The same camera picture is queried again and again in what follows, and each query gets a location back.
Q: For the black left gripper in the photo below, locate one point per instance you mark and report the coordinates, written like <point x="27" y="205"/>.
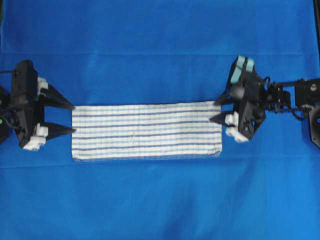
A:
<point x="28" y="110"/>

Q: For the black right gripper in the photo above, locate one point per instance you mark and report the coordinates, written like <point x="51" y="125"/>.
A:
<point x="246" y="91"/>

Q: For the blue striped white towel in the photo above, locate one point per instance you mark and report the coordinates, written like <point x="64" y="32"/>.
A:
<point x="152" y="131"/>

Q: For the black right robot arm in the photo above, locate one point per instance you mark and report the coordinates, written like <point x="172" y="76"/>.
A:
<point x="290" y="97"/>

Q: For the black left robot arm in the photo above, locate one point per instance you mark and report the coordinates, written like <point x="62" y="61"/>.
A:
<point x="6" y="122"/>

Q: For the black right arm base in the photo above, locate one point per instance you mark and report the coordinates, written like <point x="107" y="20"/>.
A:
<point x="311" y="126"/>

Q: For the blue table cloth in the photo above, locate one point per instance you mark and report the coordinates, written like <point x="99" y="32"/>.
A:
<point x="128" y="52"/>

